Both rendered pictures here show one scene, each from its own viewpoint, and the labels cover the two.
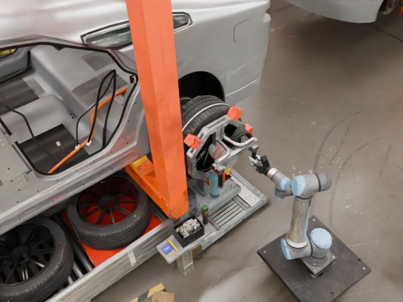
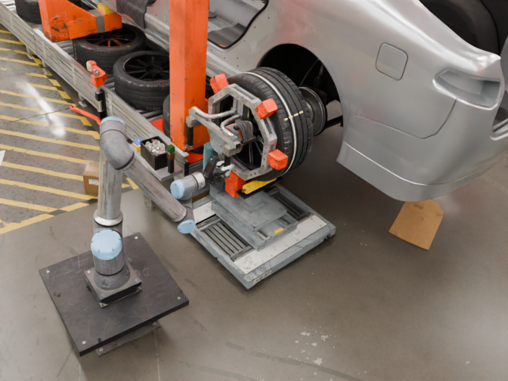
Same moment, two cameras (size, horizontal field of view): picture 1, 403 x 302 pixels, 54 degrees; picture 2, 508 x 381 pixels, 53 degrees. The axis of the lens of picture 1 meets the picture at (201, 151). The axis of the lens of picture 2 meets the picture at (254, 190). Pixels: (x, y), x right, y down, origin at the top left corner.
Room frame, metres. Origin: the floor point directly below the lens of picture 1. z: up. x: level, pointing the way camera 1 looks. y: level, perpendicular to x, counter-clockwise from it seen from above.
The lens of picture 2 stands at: (1.91, -2.62, 2.51)
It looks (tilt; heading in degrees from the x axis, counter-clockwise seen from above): 40 degrees down; 82
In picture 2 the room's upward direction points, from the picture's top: 7 degrees clockwise
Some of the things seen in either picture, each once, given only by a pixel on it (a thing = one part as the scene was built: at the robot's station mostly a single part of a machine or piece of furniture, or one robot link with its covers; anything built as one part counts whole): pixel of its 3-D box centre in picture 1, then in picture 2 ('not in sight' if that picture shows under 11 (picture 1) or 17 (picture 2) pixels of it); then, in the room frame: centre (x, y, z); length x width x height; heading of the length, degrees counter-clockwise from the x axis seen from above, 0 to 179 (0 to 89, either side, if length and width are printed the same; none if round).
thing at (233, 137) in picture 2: (237, 134); (236, 121); (2.12, -0.27, 1.03); 0.19 x 0.18 x 0.11; 38
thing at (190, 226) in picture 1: (188, 230); (156, 152); (1.64, 0.12, 0.51); 0.20 x 0.14 x 0.13; 123
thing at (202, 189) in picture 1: (204, 180); (252, 191); (2.29, -0.02, 0.32); 0.40 x 0.30 x 0.28; 128
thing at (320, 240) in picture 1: (318, 242); (107, 250); (1.47, -0.80, 0.56); 0.17 x 0.15 x 0.18; 98
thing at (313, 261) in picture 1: (316, 251); (110, 269); (1.48, -0.81, 0.42); 0.19 x 0.19 x 0.10
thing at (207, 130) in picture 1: (216, 149); (240, 133); (2.15, -0.12, 0.85); 0.54 x 0.07 x 0.54; 128
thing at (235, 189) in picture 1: (208, 191); (254, 215); (2.31, -0.05, 0.13); 0.50 x 0.36 x 0.10; 128
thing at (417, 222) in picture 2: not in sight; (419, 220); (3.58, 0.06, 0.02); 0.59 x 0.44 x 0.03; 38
